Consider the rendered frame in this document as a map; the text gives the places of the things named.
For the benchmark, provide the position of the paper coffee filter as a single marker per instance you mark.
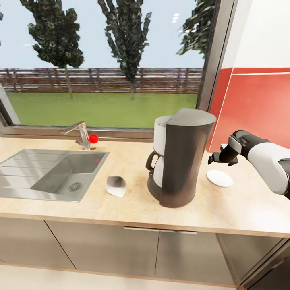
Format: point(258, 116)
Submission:
point(116, 185)

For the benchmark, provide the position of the countertop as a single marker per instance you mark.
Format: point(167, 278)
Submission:
point(282, 200)
point(244, 208)

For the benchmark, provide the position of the saucer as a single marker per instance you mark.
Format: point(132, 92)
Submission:
point(219, 178)

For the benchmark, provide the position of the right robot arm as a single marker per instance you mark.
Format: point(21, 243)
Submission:
point(271, 161)

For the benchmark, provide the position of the cabinet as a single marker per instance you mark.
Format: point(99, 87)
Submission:
point(218, 258)
point(275, 276)

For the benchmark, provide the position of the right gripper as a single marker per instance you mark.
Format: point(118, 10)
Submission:
point(222, 157)

